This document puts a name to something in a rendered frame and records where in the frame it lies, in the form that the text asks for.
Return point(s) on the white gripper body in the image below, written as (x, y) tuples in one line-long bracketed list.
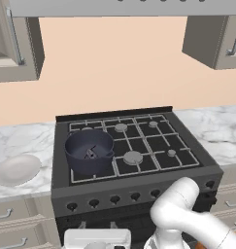
[(96, 236)]

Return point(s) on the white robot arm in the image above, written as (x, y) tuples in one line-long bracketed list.
[(184, 217)]

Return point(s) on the dark blue pot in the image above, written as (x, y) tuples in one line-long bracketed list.
[(88, 162)]

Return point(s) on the black stove knob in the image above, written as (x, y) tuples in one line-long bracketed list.
[(115, 199), (94, 203), (72, 206), (155, 193), (209, 184), (135, 195)]

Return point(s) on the beige drawer front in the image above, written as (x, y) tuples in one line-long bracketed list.
[(228, 219), (231, 194), (35, 235), (20, 209)]

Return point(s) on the dark grey gas stove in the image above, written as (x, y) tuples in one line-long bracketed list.
[(139, 188)]

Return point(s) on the white plate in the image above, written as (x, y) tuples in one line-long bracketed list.
[(16, 170)]

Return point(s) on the grey range hood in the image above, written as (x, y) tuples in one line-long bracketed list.
[(122, 8)]

